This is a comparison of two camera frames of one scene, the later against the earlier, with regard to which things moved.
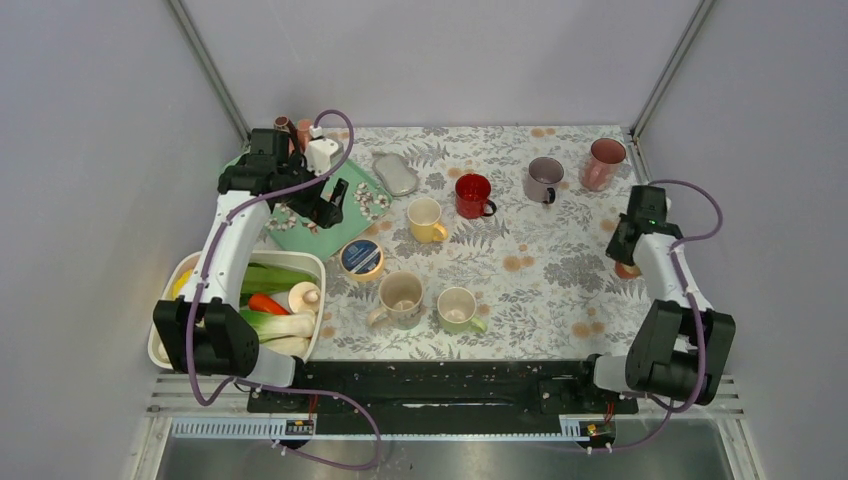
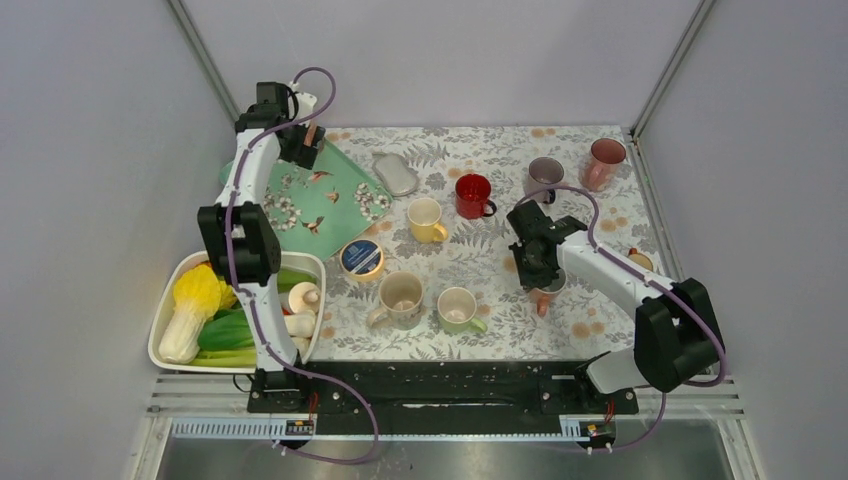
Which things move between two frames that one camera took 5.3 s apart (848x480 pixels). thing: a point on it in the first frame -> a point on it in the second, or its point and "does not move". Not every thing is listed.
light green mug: (455, 307) does not move
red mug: (472, 193) does not move
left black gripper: (323, 212) -> (302, 154)
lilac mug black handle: (544, 173) does not move
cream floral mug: (400, 295) does not move
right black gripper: (612, 248) -> (531, 280)
